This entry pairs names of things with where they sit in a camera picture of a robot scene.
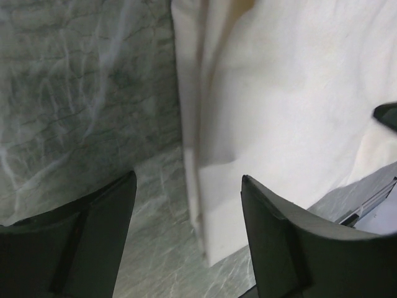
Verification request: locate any cream white t-shirt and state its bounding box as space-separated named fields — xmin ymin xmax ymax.
xmin=171 ymin=1 xmax=396 ymax=266

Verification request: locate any aluminium frame rail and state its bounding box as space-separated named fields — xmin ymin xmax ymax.
xmin=336 ymin=177 xmax=396 ymax=228

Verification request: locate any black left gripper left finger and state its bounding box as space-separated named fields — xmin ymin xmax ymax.
xmin=1 ymin=171 xmax=136 ymax=297

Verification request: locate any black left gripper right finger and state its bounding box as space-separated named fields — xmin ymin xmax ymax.
xmin=241 ymin=175 xmax=396 ymax=297

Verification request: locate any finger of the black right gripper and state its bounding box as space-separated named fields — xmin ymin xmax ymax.
xmin=373 ymin=102 xmax=397 ymax=130

